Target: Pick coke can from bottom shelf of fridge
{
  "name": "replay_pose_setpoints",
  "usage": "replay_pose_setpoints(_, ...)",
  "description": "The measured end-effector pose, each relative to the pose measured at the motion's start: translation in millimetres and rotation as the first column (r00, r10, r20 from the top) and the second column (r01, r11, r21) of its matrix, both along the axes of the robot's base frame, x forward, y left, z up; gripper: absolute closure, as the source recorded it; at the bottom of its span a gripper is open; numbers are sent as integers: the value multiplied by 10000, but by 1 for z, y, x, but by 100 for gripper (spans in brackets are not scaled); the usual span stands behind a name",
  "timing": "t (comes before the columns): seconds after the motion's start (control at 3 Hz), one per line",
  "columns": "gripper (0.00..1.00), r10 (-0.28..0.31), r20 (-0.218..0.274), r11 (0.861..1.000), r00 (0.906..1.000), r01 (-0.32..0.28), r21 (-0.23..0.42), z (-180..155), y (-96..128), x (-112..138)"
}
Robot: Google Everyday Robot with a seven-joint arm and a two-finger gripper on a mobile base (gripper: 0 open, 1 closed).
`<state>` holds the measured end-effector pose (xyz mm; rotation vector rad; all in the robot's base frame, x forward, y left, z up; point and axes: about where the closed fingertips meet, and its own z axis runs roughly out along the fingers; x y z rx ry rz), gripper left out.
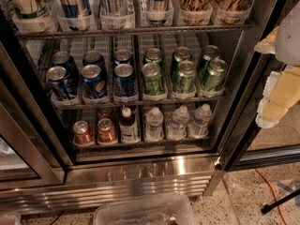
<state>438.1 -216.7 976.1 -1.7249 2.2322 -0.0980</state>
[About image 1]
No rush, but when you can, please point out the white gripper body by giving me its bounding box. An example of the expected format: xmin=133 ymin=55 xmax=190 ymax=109
xmin=275 ymin=1 xmax=300 ymax=66

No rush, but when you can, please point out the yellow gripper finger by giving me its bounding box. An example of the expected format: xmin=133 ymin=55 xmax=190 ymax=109
xmin=254 ymin=26 xmax=278 ymax=54
xmin=255 ymin=66 xmax=300 ymax=128

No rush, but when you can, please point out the red coke can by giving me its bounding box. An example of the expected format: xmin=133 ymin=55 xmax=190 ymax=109
xmin=72 ymin=120 xmax=93 ymax=145
xmin=97 ymin=107 xmax=114 ymax=120
xmin=97 ymin=118 xmax=117 ymax=144

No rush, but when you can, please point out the gold tall can right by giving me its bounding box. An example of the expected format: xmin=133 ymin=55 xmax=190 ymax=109
xmin=210 ymin=0 xmax=251 ymax=25

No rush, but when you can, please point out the gold tall can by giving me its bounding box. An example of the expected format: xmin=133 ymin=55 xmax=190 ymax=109
xmin=177 ymin=0 xmax=209 ymax=24
xmin=210 ymin=0 xmax=251 ymax=25

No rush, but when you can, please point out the green soda can rear right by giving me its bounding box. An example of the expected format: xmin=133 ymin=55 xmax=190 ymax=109
xmin=198 ymin=45 xmax=220 ymax=80

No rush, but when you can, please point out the green soda can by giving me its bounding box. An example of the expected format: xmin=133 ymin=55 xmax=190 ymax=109
xmin=142 ymin=63 xmax=166 ymax=96
xmin=143 ymin=48 xmax=163 ymax=66
xmin=198 ymin=45 xmax=220 ymax=80
xmin=201 ymin=58 xmax=228 ymax=92
xmin=172 ymin=60 xmax=196 ymax=94
xmin=172 ymin=47 xmax=192 ymax=69

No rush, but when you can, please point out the green soda can front right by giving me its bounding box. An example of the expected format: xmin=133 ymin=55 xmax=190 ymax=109
xmin=201 ymin=58 xmax=228 ymax=92

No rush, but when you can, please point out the fridge glass door right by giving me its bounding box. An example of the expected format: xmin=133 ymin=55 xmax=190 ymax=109
xmin=224 ymin=0 xmax=300 ymax=171

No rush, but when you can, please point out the fridge glass door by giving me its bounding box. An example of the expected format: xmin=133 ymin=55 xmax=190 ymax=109
xmin=224 ymin=0 xmax=300 ymax=171
xmin=0 ymin=43 xmax=65 ymax=191

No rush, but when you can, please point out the gold tall can left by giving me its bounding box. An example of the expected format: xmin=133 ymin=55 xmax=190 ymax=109
xmin=177 ymin=0 xmax=209 ymax=24

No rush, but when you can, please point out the green soda can rear middle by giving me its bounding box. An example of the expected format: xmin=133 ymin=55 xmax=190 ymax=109
xmin=172 ymin=47 xmax=192 ymax=69

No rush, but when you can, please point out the green soda can front middle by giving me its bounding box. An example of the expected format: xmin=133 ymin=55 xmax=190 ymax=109
xmin=172 ymin=60 xmax=196 ymax=94

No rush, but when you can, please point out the green soda can rear left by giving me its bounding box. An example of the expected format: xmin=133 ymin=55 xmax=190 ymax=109
xmin=143 ymin=48 xmax=163 ymax=66

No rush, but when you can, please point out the red bull can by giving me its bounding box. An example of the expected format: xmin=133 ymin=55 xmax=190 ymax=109
xmin=147 ymin=0 xmax=170 ymax=24

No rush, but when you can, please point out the green soda can front left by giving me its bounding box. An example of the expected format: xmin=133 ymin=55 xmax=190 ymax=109
xmin=142 ymin=63 xmax=166 ymax=96

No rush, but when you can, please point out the blue pepsi can rear right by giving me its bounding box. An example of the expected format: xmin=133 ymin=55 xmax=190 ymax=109
xmin=113 ymin=49 xmax=134 ymax=66

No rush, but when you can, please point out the blue pepsi can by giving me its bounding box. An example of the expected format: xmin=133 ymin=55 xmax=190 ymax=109
xmin=113 ymin=64 xmax=137 ymax=98
xmin=81 ymin=65 xmax=107 ymax=99
xmin=82 ymin=50 xmax=105 ymax=68
xmin=113 ymin=49 xmax=134 ymax=66
xmin=52 ymin=51 xmax=80 ymax=85
xmin=46 ymin=66 xmax=77 ymax=101

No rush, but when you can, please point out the blue pepsi can front right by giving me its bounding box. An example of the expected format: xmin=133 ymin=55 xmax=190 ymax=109
xmin=113 ymin=64 xmax=137 ymax=98

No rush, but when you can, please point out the stainless steel fridge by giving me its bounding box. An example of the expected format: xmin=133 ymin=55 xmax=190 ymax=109
xmin=0 ymin=0 xmax=298 ymax=215

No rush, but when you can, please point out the blue pepsi can rear middle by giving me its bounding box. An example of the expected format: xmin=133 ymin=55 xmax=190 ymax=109
xmin=82 ymin=50 xmax=105 ymax=68

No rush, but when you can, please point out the blue pepsi can front middle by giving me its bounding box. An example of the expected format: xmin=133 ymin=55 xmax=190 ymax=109
xmin=81 ymin=65 xmax=107 ymax=99

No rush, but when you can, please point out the blue pepsi can rear left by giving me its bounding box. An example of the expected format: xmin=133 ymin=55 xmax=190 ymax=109
xmin=52 ymin=51 xmax=80 ymax=85

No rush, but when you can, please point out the blue pepsi can front left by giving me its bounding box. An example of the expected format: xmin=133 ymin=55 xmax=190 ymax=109
xmin=46 ymin=66 xmax=77 ymax=101

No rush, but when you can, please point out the white green tall can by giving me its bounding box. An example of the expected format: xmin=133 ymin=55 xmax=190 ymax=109
xmin=8 ymin=0 xmax=49 ymax=20

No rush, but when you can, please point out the fridge glass door left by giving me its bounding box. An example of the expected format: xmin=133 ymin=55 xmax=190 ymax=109
xmin=0 ymin=43 xmax=65 ymax=191

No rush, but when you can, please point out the clear water bottle right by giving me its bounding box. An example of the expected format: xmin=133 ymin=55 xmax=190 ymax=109
xmin=187 ymin=103 xmax=212 ymax=139

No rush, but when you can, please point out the clear water bottle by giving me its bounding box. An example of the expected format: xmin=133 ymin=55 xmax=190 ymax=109
xmin=167 ymin=105 xmax=189 ymax=141
xmin=145 ymin=107 xmax=163 ymax=142
xmin=187 ymin=103 xmax=212 ymax=139

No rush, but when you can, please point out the clear water bottle middle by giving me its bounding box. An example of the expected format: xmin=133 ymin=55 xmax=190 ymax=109
xmin=167 ymin=105 xmax=189 ymax=141

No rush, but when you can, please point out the black stand leg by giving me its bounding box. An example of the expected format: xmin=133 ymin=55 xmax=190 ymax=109
xmin=261 ymin=188 xmax=300 ymax=214

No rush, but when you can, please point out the clear water bottle left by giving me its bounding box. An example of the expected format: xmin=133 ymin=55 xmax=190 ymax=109
xmin=145 ymin=107 xmax=163 ymax=142

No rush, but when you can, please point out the brown tea bottle white cap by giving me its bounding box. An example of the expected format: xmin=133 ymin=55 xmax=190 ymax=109
xmin=119 ymin=107 xmax=139 ymax=143

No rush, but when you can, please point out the clear plastic bin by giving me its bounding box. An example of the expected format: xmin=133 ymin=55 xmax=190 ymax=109
xmin=93 ymin=194 xmax=197 ymax=225

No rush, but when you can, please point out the small clear container corner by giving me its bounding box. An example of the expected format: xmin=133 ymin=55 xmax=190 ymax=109
xmin=0 ymin=213 xmax=22 ymax=225

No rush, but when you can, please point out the orange cable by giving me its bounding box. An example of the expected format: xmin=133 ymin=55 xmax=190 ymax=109
xmin=254 ymin=168 xmax=289 ymax=225

